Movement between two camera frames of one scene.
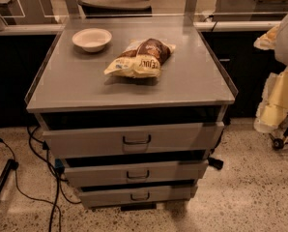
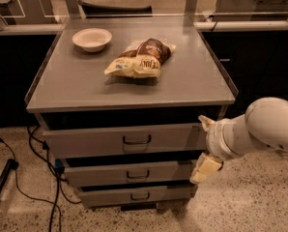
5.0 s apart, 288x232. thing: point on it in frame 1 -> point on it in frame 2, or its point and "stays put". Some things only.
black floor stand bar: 11,164 stays put
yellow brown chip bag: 142,58 stays put
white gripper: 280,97 -> 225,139
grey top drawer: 134,139 stays put
